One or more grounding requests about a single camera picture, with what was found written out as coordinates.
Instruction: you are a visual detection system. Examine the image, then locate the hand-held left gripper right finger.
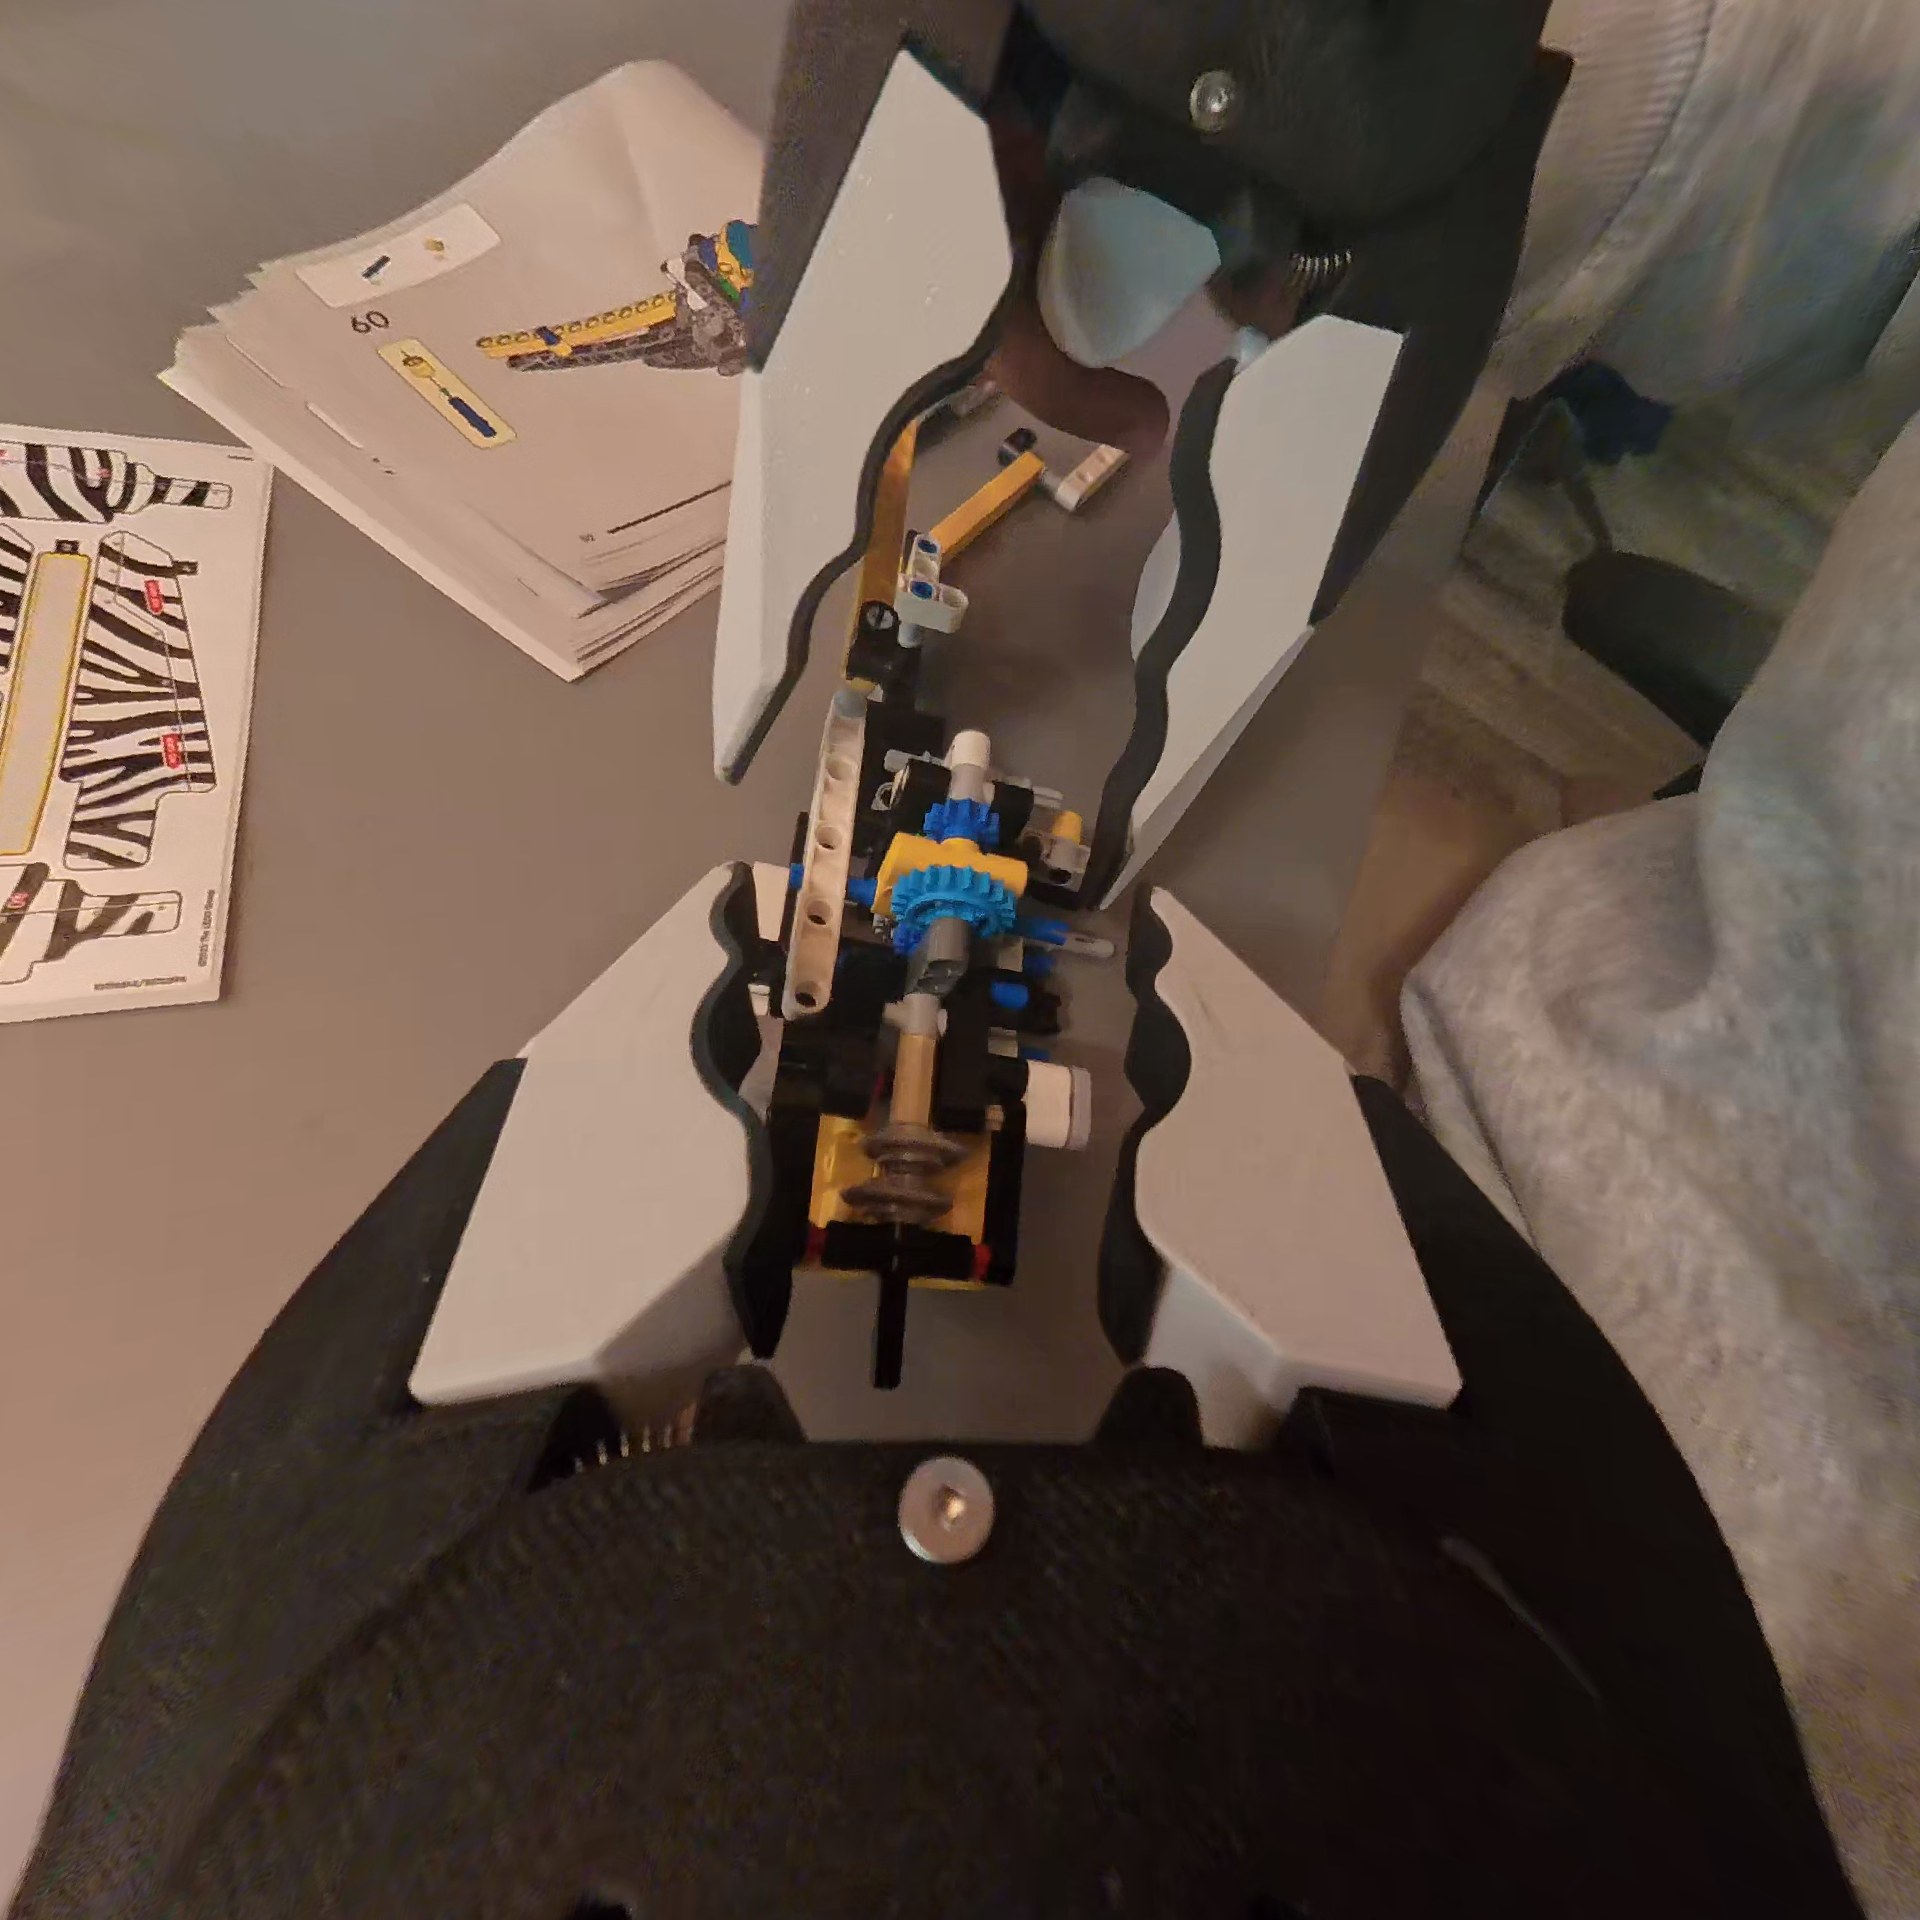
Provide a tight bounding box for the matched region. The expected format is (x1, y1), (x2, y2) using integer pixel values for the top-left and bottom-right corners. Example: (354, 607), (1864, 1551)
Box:
(1097, 887), (1463, 1450)

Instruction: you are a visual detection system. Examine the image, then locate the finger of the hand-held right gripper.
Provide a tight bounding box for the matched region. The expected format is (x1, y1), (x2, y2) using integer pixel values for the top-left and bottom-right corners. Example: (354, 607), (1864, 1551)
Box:
(712, 44), (1023, 790)
(1098, 319), (1406, 917)

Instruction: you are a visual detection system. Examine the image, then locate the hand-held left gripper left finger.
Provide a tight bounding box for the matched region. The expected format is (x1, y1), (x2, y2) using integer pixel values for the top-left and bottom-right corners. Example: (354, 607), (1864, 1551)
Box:
(406, 861), (796, 1412)

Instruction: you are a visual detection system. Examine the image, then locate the lego instruction booklet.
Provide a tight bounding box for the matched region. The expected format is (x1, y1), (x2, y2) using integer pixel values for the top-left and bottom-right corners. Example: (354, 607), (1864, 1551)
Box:
(157, 58), (766, 682)

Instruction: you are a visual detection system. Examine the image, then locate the lego gearbox model assembly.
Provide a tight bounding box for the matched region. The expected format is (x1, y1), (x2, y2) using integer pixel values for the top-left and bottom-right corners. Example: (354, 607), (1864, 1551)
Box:
(765, 405), (1119, 1388)

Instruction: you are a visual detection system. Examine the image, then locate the yellow lego beam white connector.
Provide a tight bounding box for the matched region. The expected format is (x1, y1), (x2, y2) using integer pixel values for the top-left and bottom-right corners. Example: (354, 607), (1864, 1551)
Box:
(917, 427), (1130, 562)

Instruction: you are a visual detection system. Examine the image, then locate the person's right hand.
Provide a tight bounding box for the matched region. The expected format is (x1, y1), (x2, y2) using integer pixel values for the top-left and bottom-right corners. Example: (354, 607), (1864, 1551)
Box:
(993, 291), (1189, 453)

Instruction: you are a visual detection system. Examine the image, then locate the black office chair base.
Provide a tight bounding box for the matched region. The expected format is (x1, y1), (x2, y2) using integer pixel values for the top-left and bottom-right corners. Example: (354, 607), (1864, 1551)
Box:
(1478, 359), (1787, 796)

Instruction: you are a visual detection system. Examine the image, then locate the zebra striped sticker sheet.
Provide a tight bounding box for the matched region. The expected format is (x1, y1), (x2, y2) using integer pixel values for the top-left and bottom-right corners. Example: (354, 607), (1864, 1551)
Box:
(0, 422), (276, 1023)

